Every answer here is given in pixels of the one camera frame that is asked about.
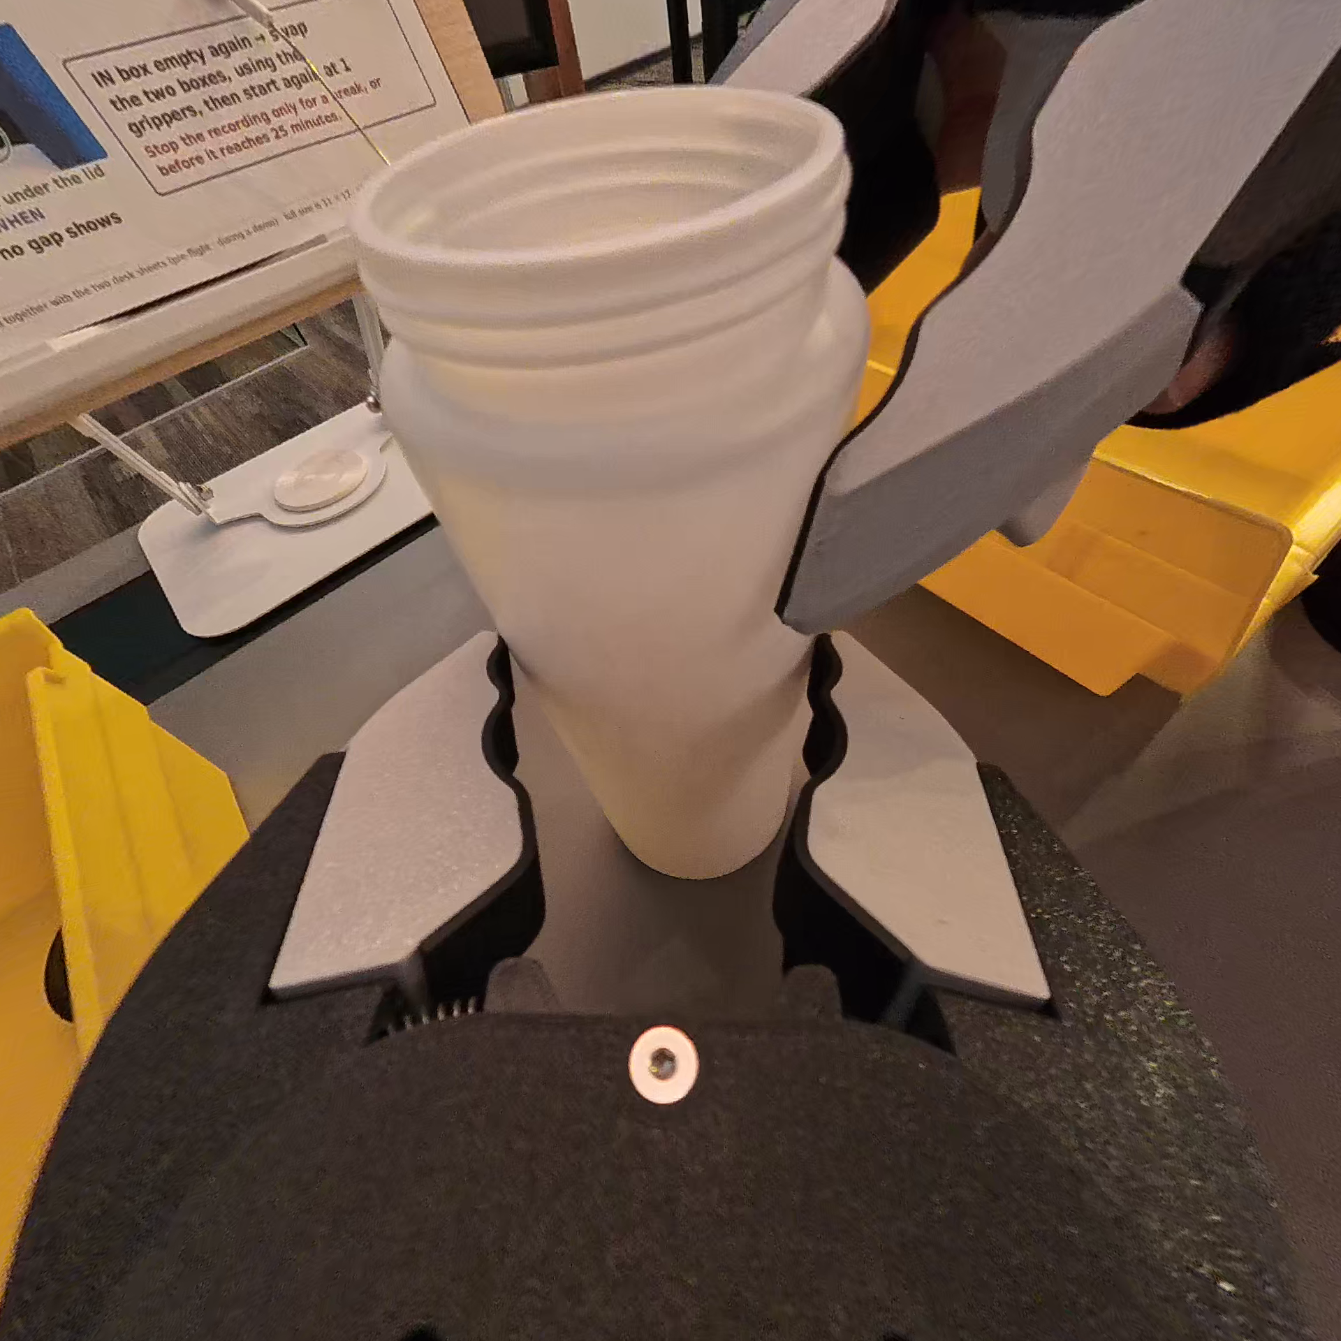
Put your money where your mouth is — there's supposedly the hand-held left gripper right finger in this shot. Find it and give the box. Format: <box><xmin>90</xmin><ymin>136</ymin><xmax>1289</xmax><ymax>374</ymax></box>
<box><xmin>774</xmin><ymin>633</ymin><xmax>1054</xmax><ymax>1025</ymax></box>

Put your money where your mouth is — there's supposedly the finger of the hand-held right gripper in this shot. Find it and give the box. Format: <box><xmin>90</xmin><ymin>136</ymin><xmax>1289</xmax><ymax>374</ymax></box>
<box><xmin>777</xmin><ymin>0</ymin><xmax>1341</xmax><ymax>637</ymax></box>
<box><xmin>710</xmin><ymin>0</ymin><xmax>899</xmax><ymax>101</ymax></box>

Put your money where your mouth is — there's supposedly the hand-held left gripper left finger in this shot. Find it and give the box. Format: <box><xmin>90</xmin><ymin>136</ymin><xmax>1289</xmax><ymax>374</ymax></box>
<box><xmin>268</xmin><ymin>632</ymin><xmax>548</xmax><ymax>1014</ymax></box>

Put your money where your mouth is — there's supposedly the yellow plastic bin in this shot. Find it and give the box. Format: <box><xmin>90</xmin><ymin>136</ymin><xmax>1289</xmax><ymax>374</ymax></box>
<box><xmin>857</xmin><ymin>186</ymin><xmax>1341</xmax><ymax>700</ymax></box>
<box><xmin>0</xmin><ymin>607</ymin><xmax>252</xmax><ymax>1260</ymax></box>

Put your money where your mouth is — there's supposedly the white plastic bottle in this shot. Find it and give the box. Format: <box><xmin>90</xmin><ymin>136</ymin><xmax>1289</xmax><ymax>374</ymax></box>
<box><xmin>348</xmin><ymin>86</ymin><xmax>873</xmax><ymax>882</ymax></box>

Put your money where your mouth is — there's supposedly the white stand base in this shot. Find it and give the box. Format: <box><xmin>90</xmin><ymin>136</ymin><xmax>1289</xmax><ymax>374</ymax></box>
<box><xmin>136</xmin><ymin>404</ymin><xmax>436</xmax><ymax>640</ymax></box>

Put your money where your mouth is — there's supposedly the instruction sheet on stand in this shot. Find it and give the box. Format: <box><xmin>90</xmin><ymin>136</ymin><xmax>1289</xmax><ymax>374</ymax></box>
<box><xmin>0</xmin><ymin>0</ymin><xmax>506</xmax><ymax>453</ymax></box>

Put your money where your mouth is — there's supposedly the round white disc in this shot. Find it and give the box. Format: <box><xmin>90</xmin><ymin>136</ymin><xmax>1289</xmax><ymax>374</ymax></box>
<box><xmin>269</xmin><ymin>451</ymin><xmax>372</xmax><ymax>515</ymax></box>

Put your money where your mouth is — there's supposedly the white paper sign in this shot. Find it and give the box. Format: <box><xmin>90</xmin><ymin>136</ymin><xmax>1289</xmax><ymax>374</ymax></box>
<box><xmin>0</xmin><ymin>0</ymin><xmax>473</xmax><ymax>341</ymax></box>

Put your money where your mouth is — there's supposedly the wooden post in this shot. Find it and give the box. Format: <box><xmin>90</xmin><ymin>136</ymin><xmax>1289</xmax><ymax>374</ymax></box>
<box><xmin>543</xmin><ymin>0</ymin><xmax>590</xmax><ymax>103</ymax></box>

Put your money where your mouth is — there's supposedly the metal stand bracket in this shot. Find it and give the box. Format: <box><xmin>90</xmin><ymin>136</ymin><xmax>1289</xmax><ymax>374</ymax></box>
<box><xmin>71</xmin><ymin>294</ymin><xmax>396</xmax><ymax>527</ymax></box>

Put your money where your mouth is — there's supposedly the thin gold cord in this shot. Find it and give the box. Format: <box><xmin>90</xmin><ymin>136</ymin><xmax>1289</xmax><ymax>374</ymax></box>
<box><xmin>264</xmin><ymin>19</ymin><xmax>393</xmax><ymax>169</ymax></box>

